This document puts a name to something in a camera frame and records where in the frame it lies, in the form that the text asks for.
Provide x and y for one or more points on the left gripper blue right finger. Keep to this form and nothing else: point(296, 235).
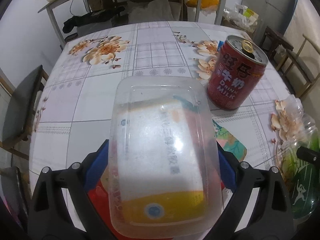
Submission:
point(228, 168)

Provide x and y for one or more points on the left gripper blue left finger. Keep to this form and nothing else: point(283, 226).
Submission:
point(97, 166)

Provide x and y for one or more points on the green plastic bottle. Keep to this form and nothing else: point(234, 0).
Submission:
point(295, 128)

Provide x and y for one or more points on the red snack bag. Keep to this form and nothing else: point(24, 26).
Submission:
point(99, 195)

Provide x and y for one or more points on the yellow and white medicine box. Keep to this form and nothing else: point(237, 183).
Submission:
point(158, 164)

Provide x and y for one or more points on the clear plastic food container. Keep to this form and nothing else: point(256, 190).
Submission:
point(193, 96)

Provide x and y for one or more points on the red milk drink can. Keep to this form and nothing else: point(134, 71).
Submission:
point(240, 66)

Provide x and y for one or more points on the floral plastic tablecloth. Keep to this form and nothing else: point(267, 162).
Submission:
point(73, 117)

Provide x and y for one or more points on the dark chair left of table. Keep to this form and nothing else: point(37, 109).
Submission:
point(18, 119)

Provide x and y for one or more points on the wooden chair with dark seat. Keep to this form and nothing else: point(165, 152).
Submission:
point(296, 60)

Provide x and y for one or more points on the small blue object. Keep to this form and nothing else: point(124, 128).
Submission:
point(220, 44)

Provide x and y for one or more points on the dark wooden stool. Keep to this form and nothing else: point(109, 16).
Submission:
point(277, 40)

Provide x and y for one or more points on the white plastic bags pile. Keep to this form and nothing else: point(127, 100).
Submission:
point(242, 17)

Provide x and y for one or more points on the black garment under shelf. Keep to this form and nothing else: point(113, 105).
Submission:
point(91, 17)

